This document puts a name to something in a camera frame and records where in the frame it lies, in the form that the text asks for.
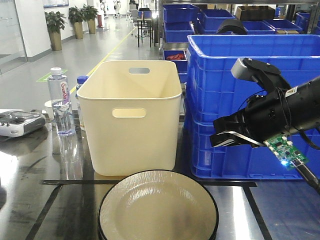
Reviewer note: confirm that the cream plastic storage bin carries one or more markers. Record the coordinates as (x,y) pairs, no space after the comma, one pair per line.
(131,111)

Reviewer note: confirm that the clear water bottle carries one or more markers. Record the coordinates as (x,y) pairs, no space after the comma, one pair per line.
(61,102)

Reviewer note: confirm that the grey remote controller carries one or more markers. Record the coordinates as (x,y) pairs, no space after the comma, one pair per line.
(16,123)

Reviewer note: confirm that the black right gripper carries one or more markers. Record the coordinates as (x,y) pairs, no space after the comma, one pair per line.
(263,117)

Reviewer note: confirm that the green circuit board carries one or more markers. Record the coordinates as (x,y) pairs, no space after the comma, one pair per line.
(284,150)

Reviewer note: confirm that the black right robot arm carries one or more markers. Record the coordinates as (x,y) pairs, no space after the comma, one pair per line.
(304,103)

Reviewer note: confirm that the beige plate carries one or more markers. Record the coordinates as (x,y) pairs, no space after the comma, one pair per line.
(158,205)

